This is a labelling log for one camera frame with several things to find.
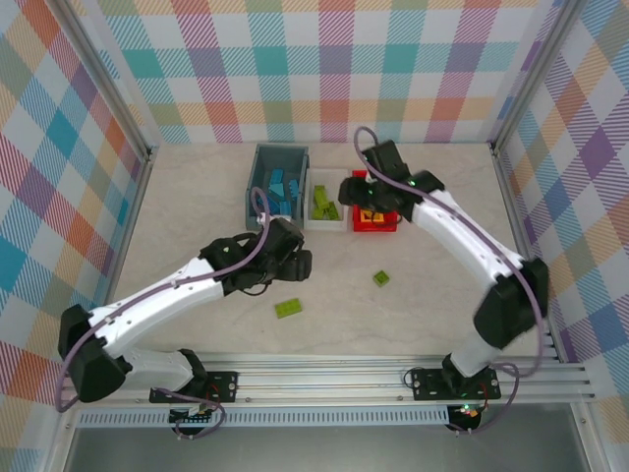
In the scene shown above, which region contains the red plastic bin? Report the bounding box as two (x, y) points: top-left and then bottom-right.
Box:
(350, 169), (400, 234)

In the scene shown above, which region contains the long green lego brick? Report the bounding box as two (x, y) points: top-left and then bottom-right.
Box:
(273, 298), (305, 320)

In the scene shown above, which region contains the white plastic bin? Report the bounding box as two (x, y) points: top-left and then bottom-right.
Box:
(304, 168), (351, 232)

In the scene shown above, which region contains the grey-blue plastic bin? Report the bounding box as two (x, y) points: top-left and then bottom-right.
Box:
(244, 143), (312, 231)

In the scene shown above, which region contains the left base circuit board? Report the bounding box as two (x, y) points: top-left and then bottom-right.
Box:
(169, 405), (220, 427)

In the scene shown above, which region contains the base circuit board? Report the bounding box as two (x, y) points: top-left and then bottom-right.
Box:
(451, 402), (484, 429)
(169, 405), (220, 427)

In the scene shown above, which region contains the grey metal tray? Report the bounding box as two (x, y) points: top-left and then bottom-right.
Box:
(63, 425), (594, 472)

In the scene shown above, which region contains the right base circuit board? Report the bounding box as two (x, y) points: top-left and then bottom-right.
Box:
(451, 402), (484, 429)

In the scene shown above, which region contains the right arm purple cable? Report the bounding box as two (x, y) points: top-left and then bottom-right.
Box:
(354, 126), (547, 378)

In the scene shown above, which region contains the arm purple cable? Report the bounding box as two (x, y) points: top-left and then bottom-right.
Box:
(354, 126), (547, 378)
(54, 189), (272, 414)

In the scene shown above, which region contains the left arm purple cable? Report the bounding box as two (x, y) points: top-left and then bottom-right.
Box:
(54, 189), (272, 414)

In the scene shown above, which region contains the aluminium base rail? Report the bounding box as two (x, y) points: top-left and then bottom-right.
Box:
(196, 354), (596, 405)

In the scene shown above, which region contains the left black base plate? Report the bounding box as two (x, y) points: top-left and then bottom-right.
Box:
(148, 371), (241, 405)

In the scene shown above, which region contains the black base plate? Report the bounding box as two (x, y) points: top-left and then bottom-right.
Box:
(410, 366), (501, 402)
(148, 371), (241, 405)

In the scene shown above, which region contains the slotted grey cable duct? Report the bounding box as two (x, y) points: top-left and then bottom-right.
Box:
(77, 406), (451, 428)

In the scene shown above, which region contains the right aluminium side rail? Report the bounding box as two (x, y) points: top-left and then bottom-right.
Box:
(490, 140), (566, 363)

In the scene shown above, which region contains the aluminium side rail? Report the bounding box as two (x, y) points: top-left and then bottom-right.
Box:
(95, 147), (154, 316)
(490, 140), (566, 363)

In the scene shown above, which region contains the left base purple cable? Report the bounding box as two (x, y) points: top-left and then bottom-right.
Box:
(149, 386), (226, 440)

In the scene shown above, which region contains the left aluminium side rail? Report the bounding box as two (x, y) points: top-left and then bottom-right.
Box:
(95, 147), (154, 316)

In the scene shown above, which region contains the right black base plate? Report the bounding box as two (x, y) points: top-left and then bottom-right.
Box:
(410, 366), (501, 402)

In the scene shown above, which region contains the right aluminium corner post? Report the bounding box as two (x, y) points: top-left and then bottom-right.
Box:
(489, 0), (589, 148)

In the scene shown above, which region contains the aluminium corner post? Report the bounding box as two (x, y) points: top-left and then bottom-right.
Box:
(58, 0), (154, 161)
(489, 0), (589, 148)

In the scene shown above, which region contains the left aluminium corner post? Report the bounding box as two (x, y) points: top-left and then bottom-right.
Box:
(58, 0), (154, 161)

